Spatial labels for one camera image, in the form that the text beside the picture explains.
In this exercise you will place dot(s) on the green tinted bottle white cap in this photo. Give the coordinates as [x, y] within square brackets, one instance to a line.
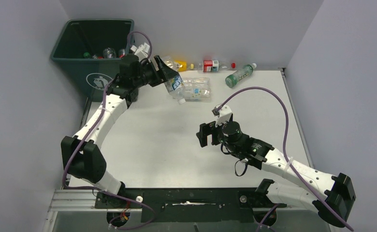
[246, 71]

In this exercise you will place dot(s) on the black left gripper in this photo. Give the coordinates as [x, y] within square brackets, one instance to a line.
[166, 73]

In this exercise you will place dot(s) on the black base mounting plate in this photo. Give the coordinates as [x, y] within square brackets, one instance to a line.
[185, 204]

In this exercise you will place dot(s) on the white blue label tea bottle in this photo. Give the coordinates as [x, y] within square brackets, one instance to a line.
[197, 94]

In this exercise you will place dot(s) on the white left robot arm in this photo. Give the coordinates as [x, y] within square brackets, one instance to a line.
[81, 153]

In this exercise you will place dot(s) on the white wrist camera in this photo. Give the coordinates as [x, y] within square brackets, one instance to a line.
[223, 114]
[142, 51]

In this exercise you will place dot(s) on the dark green label bottle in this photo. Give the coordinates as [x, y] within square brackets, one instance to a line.
[89, 56]

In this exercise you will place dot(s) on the yellow juice bottle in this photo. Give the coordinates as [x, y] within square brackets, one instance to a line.
[182, 66]

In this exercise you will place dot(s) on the dark green trash bin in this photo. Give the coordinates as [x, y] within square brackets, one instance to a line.
[90, 76]

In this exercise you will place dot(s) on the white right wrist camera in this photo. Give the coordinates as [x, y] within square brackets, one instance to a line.
[223, 114]

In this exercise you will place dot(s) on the blue label crushed bottle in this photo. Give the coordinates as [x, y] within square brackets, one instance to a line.
[109, 53]

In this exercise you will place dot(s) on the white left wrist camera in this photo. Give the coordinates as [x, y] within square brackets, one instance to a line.
[142, 51]

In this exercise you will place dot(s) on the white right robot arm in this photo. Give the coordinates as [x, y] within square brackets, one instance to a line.
[330, 196]

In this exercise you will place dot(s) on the aluminium frame rail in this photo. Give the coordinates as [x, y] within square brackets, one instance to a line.
[68, 200]

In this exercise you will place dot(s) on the red label bottle red cap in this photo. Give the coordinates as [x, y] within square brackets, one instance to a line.
[214, 66]

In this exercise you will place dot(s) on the blue green label water bottle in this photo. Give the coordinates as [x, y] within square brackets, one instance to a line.
[175, 86]

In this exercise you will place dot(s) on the clear unlabelled bottle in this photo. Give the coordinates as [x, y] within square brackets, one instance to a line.
[199, 82]

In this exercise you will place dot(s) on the red label bottle front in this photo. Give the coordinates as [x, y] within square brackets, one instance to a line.
[121, 53]

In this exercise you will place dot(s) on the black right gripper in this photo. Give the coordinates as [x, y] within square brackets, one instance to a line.
[207, 129]

